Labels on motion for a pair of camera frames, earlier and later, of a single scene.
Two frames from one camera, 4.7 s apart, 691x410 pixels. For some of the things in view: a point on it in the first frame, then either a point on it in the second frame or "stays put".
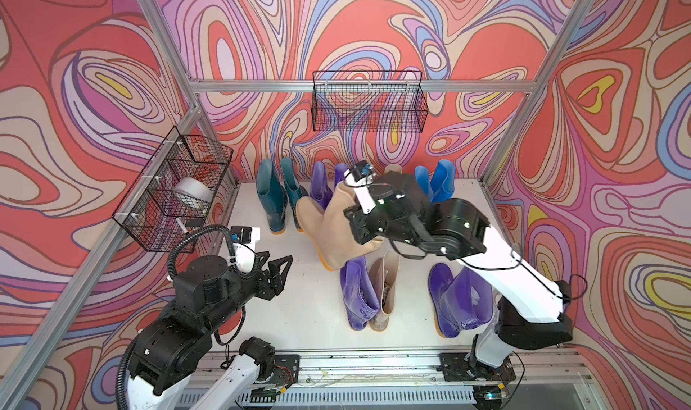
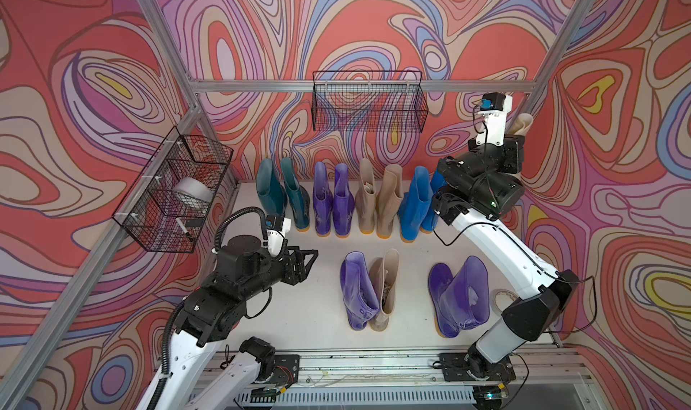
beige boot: (330, 229) to (522, 125)
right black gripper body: (369, 227) to (480, 160)
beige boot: (383, 275) stays put
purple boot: (361, 299) stays put
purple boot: (462, 302) stays put
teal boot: (294, 191) stays put
